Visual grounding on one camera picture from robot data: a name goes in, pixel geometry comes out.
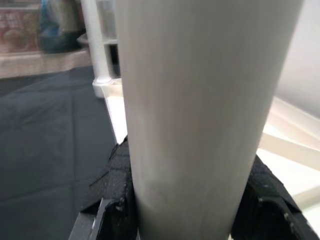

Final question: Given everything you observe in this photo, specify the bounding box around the beige cloth covered bench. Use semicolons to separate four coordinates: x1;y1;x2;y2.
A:
0;48;91;78

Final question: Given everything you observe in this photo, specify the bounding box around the white plastic table leg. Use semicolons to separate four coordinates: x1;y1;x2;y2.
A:
114;0;305;240
79;0;123;98

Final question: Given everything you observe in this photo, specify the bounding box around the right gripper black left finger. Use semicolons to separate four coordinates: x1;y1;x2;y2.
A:
68;136;137;240

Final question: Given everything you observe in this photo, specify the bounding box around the dark shiny foil bag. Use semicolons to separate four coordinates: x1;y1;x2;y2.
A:
38;0;86;54

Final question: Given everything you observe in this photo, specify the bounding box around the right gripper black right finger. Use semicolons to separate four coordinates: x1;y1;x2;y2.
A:
231;152;320;240

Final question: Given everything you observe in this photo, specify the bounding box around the white plastic table top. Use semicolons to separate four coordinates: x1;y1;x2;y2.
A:
92;77;320;240

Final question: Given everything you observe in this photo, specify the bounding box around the black tablecloth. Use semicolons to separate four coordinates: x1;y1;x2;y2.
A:
0;66;121;240

